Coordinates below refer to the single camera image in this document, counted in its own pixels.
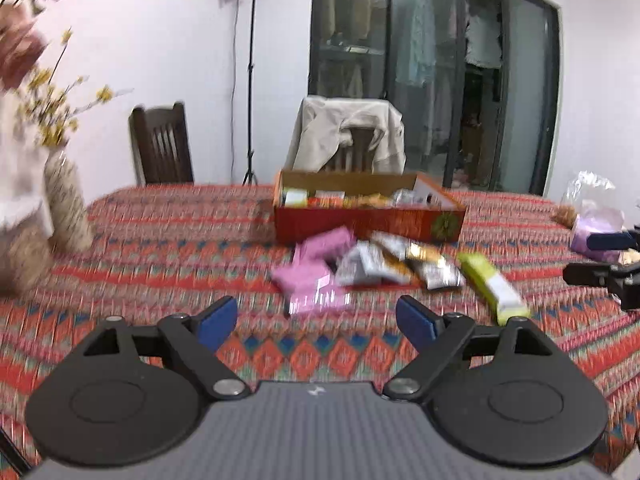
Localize dried pink roses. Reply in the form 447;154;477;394
0;0;84;92

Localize yellow flower sprigs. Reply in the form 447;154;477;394
17;30;134;151

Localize clear plastic bag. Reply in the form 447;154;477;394
552;170;626;226

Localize beige jacket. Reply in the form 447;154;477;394
291;96;407;175

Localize red cardboard box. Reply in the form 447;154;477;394
272;169;468;246

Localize purple tissue pack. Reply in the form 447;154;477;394
570;212;626;261

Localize hanging light blue shirt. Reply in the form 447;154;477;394
397;0;436;86

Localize hanging white shirt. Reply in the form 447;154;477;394
465;5;503;69

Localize red patterned tablecloth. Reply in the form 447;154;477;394
0;182;640;476

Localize dark wooden chair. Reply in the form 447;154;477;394
129;102;195;186
325;127;379;174

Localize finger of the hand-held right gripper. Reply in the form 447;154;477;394
562;260;640;292
586;230;640;252

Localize black sliding glass door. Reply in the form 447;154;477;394
307;0;561;196

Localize long green snack packet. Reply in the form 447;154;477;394
456;252;532;326

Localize pile of assorted snack packets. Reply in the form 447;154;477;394
271;187;468;317

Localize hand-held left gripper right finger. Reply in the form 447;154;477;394
382;295;562;404

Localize small floral vase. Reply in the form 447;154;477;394
44;150;96;254

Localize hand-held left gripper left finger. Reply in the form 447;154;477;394
75;295;254;402

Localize large pink ceramic vase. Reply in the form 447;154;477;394
0;90;56;241

